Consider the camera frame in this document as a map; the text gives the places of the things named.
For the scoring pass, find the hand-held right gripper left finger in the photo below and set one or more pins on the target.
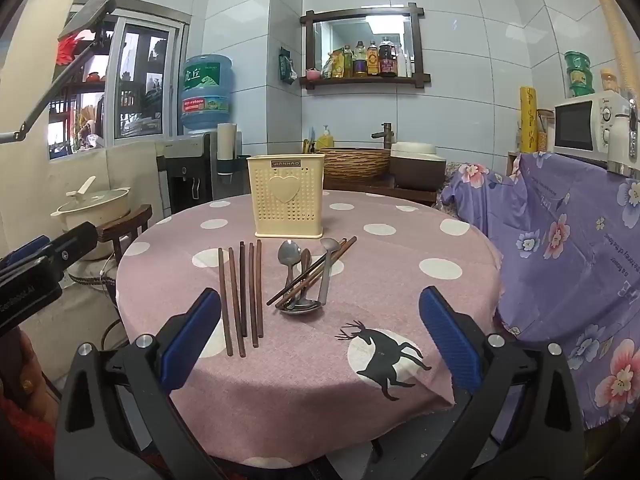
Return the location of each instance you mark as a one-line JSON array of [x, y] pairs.
[[192, 342]]

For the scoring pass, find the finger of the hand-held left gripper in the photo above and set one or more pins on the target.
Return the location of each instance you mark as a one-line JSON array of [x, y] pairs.
[[30, 250], [75, 242]]

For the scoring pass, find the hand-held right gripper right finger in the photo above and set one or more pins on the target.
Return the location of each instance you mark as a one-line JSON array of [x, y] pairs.
[[450, 342]]

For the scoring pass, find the cream perforated utensil holder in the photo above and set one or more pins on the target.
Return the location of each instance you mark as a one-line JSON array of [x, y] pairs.
[[285, 210]]

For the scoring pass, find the person's left forearm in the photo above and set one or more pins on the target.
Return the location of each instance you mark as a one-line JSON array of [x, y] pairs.
[[22, 445]]

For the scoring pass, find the person's left hand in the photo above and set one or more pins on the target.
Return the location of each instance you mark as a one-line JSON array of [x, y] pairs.
[[32, 380]]

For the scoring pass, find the cream cooking pot with lid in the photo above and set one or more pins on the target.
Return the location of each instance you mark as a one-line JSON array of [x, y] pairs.
[[95, 207]]

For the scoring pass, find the dark wooden stool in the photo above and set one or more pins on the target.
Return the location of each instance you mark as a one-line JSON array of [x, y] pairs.
[[125, 225]]

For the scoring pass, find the pink polka dot tablecloth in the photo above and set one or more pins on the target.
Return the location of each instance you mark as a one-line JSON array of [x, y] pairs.
[[380, 290]]

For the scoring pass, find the grey water dispenser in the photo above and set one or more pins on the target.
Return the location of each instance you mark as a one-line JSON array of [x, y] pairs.
[[185, 175]]

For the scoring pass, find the purple floral cloth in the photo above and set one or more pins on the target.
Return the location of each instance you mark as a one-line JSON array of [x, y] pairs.
[[560, 240]]

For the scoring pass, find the grey floral cloth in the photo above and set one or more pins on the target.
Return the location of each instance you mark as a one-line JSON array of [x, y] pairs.
[[446, 185]]

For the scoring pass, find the dark wooden cabinet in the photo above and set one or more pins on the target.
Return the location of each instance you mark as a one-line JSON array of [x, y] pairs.
[[380, 191]]

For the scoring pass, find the aluminium sliding window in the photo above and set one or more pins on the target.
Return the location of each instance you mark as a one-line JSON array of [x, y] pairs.
[[135, 85]]

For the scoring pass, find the white brown rice cooker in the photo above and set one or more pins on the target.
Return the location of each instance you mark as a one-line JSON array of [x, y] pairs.
[[417, 170]]

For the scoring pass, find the dark cup holder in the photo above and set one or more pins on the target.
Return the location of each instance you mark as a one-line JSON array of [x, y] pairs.
[[235, 167]]

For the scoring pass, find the white paper cup stack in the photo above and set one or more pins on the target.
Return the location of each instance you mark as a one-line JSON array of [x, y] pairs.
[[226, 140]]

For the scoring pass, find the wooden box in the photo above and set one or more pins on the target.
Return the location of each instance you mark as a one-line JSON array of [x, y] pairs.
[[514, 162]]

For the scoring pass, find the red decoration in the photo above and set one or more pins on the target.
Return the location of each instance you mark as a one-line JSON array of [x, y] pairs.
[[67, 50]]

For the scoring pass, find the blue water bottle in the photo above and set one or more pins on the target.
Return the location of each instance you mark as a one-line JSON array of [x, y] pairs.
[[206, 92]]

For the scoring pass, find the woven basin sink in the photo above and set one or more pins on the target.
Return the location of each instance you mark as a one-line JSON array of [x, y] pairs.
[[357, 165]]

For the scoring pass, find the bronze faucet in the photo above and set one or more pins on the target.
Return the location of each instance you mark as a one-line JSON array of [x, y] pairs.
[[387, 135]]

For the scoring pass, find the yellow roll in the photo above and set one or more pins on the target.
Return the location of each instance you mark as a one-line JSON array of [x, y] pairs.
[[528, 120]]

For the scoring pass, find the yellow soap pump bottle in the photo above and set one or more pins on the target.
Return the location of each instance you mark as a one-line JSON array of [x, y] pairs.
[[326, 139]]

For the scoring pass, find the white microwave oven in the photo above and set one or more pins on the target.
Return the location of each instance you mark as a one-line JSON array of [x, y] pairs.
[[575, 125]]

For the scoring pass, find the green hanging packet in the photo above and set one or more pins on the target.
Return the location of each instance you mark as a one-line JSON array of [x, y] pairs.
[[287, 67]]

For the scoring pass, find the white plastic bottle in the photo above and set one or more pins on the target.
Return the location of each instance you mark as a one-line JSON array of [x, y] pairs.
[[405, 62]]

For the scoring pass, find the dark soy sauce bottle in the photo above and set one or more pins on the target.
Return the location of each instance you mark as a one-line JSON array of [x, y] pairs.
[[387, 60]]

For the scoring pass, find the amber sauce bottle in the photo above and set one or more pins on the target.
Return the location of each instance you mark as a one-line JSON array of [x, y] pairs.
[[372, 62]]

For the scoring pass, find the pink small bowl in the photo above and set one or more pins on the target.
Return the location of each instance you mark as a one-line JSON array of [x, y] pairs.
[[313, 75]]

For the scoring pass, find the yellow oil bottle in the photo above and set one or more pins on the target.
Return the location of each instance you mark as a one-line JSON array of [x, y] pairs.
[[360, 62]]

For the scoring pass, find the green container stack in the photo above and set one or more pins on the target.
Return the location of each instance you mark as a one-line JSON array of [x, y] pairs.
[[579, 77]]

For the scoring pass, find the green yellow label bottle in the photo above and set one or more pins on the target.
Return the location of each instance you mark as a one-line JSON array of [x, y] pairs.
[[348, 64]]

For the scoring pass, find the yellow seasoning packet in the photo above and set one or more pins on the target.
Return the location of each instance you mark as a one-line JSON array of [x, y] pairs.
[[336, 65]]

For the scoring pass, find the yellow plastic tube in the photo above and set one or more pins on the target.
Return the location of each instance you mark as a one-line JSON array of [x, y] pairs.
[[615, 35]]

